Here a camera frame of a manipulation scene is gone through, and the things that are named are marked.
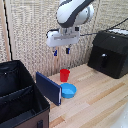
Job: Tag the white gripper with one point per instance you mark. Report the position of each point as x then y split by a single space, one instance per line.
62 38

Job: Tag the red plastic cup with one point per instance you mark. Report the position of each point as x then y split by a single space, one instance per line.
64 75

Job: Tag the dark blue book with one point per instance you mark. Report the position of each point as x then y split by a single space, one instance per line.
48 88

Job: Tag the blue plastic bowl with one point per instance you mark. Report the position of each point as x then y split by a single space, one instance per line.
68 90

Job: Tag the black box appliance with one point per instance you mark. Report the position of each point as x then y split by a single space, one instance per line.
110 53

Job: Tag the black fabric storage bin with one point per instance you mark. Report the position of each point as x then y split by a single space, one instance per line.
18 96

